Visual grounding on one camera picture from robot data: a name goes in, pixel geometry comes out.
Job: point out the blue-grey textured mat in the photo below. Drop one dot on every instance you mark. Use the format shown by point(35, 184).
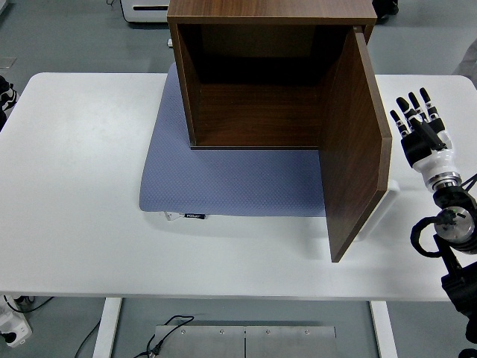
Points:
point(223, 179)

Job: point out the white table leg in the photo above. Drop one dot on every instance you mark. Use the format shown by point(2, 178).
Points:
point(384, 328)
point(106, 328)

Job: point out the person's foot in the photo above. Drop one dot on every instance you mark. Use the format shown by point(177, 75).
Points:
point(385, 9)

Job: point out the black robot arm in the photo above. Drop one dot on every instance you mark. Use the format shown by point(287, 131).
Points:
point(452, 223)

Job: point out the grey metal plate with screws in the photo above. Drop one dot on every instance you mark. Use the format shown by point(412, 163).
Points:
point(290, 343)
point(201, 343)

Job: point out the white power strip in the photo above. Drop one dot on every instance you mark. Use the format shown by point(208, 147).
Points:
point(16, 332)

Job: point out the black mat label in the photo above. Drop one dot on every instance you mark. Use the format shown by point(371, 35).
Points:
point(195, 216)

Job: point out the clear floor plate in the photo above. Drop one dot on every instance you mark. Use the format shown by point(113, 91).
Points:
point(7, 62)

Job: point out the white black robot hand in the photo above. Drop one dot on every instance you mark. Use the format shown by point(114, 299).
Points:
point(434, 158)

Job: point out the white mat tag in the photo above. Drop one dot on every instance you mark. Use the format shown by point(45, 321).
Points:
point(171, 216)

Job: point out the brown wooden cabinet door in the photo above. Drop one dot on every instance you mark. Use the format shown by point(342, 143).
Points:
point(354, 149)

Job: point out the white appliance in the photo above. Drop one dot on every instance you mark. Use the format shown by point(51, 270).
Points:
point(145, 15)

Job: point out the brown wooden cabinet body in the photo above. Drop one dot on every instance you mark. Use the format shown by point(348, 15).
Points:
point(261, 119)

